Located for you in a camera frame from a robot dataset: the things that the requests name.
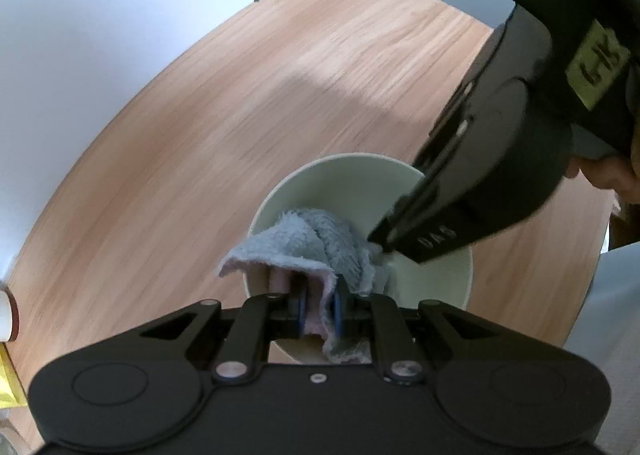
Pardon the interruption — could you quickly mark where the person's hand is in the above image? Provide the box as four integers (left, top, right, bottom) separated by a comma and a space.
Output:
565, 157, 640, 204

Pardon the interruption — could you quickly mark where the pale green bowl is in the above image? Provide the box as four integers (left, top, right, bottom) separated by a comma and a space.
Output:
243, 154, 473, 364

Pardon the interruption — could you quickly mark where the yellow foil bag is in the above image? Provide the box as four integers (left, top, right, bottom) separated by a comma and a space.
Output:
0, 343, 27, 409

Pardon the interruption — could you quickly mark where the grey pink cloth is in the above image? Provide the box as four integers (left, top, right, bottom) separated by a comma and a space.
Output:
218, 208, 397, 364

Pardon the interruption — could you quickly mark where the red lidded patterned tumbler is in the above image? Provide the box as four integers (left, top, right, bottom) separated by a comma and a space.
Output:
0, 286, 20, 342

